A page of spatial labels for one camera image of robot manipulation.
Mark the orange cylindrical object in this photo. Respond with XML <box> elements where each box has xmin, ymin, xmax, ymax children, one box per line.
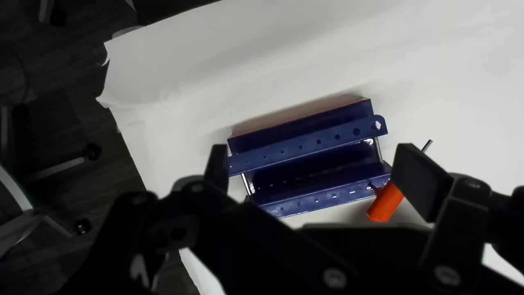
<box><xmin>367</xmin><ymin>180</ymin><xmax>405</xmax><ymax>223</ymax></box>

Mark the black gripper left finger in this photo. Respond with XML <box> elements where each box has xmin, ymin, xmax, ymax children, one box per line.
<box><xmin>205</xmin><ymin>144</ymin><xmax>230</xmax><ymax>191</ymax></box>

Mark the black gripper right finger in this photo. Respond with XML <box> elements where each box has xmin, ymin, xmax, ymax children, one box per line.
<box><xmin>392</xmin><ymin>142</ymin><xmax>454</xmax><ymax>223</ymax></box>

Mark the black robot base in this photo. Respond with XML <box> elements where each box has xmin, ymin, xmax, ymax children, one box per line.
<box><xmin>0</xmin><ymin>0</ymin><xmax>215</xmax><ymax>295</ymax></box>

